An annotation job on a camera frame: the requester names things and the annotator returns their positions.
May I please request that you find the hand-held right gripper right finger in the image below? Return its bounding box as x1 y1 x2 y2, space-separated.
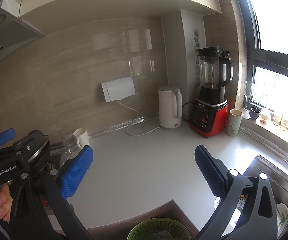
195 144 278 240

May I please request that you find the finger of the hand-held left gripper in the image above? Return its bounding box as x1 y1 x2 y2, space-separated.
0 128 15 146
12 130 48 155

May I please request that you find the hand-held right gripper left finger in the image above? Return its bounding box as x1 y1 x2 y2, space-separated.
9 145 94 240

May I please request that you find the green plastic basket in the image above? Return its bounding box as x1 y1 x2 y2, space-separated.
126 217 192 240

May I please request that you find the person's left hand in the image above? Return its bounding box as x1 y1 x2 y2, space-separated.
0 185 13 222

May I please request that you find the black pan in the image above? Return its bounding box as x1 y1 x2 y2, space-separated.
27 135 51 178

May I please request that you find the clear glass tumbler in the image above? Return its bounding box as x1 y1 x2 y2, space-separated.
63 131 79 153

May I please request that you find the white mug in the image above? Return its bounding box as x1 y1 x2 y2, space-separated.
73 128 89 149

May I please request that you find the red and black blender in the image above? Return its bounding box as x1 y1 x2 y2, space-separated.
189 47 234 137

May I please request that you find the green cup with plant print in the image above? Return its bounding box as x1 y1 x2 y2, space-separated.
226 109 243 137

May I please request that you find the small dark grey pot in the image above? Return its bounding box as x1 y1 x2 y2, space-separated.
250 107 260 123

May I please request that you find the white electric kettle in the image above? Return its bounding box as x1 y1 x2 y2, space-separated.
158 85 183 130

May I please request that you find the stainless steel sink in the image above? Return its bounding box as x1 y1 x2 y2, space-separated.
214 155 288 240

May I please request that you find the glass teapot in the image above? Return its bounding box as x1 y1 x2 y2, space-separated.
260 111 271 124

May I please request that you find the white bowl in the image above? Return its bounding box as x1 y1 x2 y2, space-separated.
276 203 288 224

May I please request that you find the clear wine glass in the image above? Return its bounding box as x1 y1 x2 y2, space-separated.
241 81 254 112

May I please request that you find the grey range hood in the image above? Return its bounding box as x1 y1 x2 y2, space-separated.
0 0 45 75

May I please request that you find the white vent grille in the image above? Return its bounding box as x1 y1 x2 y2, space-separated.
191 29 200 89

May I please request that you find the black blender cable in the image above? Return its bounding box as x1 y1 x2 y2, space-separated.
182 102 196 120

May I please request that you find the white power cable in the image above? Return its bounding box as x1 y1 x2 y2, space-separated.
116 100 162 137

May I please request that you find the white wall socket cover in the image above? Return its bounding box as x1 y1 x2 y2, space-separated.
101 77 136 103

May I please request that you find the black window frame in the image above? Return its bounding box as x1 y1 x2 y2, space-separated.
234 0 288 120

